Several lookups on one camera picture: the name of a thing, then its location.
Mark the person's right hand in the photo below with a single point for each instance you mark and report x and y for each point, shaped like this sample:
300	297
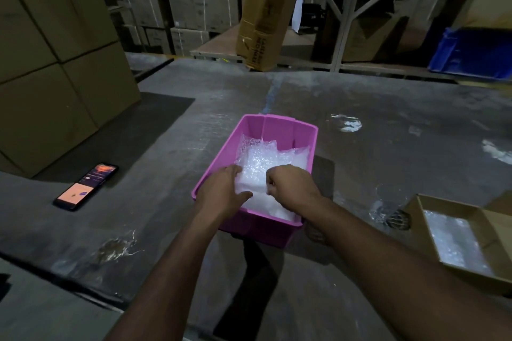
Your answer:
296	189

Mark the person's left hand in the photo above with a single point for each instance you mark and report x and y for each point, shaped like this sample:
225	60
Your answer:
218	197

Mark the person's right thumb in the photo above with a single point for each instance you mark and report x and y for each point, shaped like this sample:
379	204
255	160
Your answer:
272	189

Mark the person's left thumb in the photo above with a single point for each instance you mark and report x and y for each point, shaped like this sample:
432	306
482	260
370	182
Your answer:
244	196

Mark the clear bubble wrap sheet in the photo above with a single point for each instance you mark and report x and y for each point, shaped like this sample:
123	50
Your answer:
260	161

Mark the person's right forearm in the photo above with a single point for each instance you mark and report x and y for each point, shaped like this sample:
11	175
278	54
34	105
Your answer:
400	272

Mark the person's left forearm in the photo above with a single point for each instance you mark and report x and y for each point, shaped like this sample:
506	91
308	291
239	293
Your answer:
168	284

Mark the pink plastic bin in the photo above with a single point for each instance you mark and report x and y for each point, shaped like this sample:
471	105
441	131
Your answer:
276	129

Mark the person's foot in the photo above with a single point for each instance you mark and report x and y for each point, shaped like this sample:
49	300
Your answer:
316	235

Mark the clear plastic scrap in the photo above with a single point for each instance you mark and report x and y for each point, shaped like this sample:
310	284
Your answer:
394	219

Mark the black smartphone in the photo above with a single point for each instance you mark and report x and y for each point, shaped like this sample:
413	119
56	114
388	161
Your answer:
86	187

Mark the brown cardboard box under rack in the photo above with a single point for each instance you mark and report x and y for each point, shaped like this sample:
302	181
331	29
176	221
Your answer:
370	39

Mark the long narrow cardboard box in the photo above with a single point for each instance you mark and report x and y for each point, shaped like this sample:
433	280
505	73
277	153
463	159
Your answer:
268	9

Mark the bubble wrap lining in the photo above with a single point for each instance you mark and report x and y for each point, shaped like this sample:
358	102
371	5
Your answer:
456	241

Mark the open small cardboard box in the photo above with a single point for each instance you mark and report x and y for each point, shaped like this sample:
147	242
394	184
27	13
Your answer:
500	241

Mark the blue plastic crate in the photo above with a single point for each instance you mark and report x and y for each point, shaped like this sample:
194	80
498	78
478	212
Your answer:
472	53

